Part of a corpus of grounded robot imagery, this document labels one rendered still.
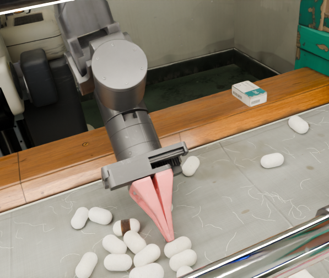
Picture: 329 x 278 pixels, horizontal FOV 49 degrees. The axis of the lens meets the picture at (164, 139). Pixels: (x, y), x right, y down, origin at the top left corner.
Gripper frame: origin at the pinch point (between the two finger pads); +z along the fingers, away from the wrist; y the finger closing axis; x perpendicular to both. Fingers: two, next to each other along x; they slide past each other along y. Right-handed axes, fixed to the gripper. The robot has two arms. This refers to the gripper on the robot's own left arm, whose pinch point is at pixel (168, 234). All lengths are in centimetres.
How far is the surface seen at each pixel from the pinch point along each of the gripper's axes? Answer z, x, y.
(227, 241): 3.2, -0.1, 6.2
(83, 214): -6.2, 6.0, -8.4
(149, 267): 2.5, -2.3, -3.5
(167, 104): -78, 168, 59
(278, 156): -4.7, 4.2, 19.4
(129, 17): -139, 155, 53
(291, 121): -9.9, 8.8, 27.1
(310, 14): -29, 11, 43
